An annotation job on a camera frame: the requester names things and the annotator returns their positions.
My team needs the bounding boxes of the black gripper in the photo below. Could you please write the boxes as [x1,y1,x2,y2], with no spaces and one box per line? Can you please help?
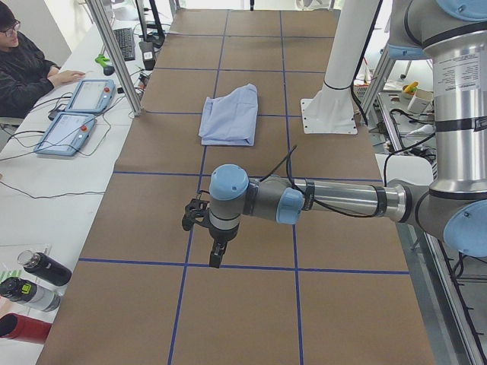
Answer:
[208,225,239,268]

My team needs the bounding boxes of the light blue striped shirt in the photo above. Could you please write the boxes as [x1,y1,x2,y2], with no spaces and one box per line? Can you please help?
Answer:
[199,84,258,147]

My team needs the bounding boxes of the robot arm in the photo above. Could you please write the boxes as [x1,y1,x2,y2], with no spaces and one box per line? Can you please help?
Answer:
[205,1,486,268]

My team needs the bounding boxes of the person's hand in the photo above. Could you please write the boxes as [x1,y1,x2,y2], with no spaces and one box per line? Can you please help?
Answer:
[47,70,85,87]

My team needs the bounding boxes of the black water bottle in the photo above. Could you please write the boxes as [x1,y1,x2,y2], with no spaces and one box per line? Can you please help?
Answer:
[18,250,72,287]

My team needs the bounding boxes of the lower blue teach pendant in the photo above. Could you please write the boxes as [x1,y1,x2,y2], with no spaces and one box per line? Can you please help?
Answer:
[33,112,96,157]

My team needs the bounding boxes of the blue teach pendant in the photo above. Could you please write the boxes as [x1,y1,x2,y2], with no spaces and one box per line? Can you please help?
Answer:
[33,112,96,157]
[65,79,116,114]

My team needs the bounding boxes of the upper blue teach pendant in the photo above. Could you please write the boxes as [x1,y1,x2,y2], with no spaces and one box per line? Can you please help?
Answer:
[65,79,116,114]

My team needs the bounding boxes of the red bottle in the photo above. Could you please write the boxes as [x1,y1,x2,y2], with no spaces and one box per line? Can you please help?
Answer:
[1,313,52,344]

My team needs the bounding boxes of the green plastic object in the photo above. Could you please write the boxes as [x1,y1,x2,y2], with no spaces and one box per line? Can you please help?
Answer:
[95,54,110,68]

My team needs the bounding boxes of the black keyboard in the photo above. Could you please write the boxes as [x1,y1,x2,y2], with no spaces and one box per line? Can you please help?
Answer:
[113,27,135,61]

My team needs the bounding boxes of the yellow banana toy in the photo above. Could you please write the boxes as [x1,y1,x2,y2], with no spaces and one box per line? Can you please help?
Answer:
[403,81,419,95]

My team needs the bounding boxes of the person in black jacket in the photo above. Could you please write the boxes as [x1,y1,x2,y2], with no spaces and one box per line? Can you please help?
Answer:
[1,3,62,119]

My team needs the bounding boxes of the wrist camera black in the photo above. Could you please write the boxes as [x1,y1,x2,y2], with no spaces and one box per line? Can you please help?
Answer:
[181,194,210,231]

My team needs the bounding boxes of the white central pedestal column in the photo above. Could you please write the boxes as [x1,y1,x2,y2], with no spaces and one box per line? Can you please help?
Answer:
[301,0,382,135]

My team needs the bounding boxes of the aluminium frame post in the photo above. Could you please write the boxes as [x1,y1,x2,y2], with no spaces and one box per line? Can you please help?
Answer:
[86,0,142,116]

